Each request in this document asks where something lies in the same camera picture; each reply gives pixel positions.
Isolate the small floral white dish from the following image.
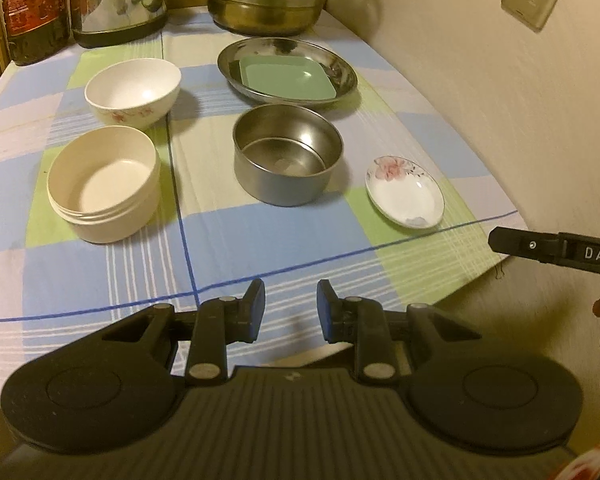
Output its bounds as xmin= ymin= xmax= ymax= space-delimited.
xmin=365 ymin=156 xmax=446 ymax=230

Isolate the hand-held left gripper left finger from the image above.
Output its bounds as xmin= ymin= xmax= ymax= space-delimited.
xmin=102 ymin=278 xmax=267 ymax=381

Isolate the green square plate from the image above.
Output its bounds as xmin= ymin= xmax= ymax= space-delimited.
xmin=238 ymin=55 xmax=338 ymax=101

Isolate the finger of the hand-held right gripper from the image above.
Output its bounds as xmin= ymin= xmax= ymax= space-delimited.
xmin=487 ymin=226 xmax=562 ymax=267

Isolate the stainless steel bowl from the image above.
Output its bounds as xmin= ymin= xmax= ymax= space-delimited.
xmin=232 ymin=104 xmax=344 ymax=207

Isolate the cream round plastic bowl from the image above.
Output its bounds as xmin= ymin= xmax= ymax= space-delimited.
xmin=46 ymin=126 xmax=162 ymax=245

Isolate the checked tablecloth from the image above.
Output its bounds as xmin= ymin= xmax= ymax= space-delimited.
xmin=0 ymin=5 xmax=528 ymax=397

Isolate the round stainless steel plate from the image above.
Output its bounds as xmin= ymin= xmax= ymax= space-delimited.
xmin=217 ymin=37 xmax=358 ymax=107

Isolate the cooking oil bottle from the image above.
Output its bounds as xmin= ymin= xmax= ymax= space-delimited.
xmin=0 ymin=0 xmax=72 ymax=67

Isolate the red patterned cloth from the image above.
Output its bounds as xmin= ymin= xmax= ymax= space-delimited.
xmin=567 ymin=439 xmax=600 ymax=480

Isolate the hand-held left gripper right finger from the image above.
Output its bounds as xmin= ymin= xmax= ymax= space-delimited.
xmin=316 ymin=279 xmax=483 ymax=381

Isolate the white floral bowl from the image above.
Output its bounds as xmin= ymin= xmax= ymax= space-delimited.
xmin=84 ymin=57 xmax=182 ymax=128

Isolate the stainless steel kettle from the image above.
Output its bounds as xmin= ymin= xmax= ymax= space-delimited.
xmin=66 ymin=0 xmax=173 ymax=49

